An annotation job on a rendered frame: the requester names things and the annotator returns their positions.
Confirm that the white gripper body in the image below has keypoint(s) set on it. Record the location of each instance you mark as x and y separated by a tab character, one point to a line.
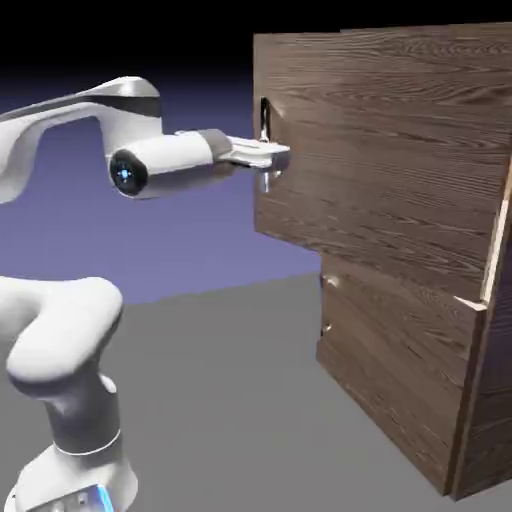
256	154

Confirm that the large dark wood door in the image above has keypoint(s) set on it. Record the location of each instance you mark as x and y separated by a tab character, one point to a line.
380	160

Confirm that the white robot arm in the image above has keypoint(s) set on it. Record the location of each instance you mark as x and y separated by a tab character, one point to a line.
172	160

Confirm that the small dark wood door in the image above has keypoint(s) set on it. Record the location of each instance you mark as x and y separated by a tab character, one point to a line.
392	360

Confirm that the dark wood cabinet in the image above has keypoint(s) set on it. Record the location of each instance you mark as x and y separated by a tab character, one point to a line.
496	360

